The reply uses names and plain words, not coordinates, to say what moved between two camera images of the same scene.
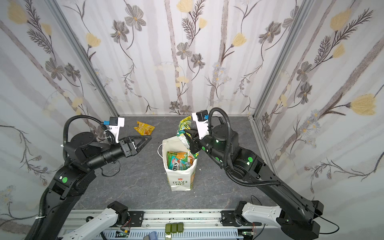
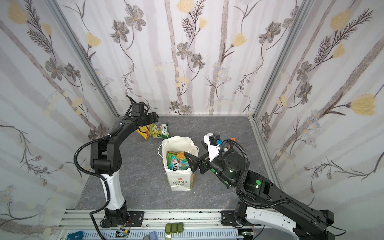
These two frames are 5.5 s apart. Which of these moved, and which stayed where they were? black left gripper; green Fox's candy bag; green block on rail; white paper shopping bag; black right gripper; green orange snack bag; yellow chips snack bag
Moved: green Fox's candy bag; black right gripper; black left gripper
Stayed: green block on rail; yellow chips snack bag; white paper shopping bag; green orange snack bag
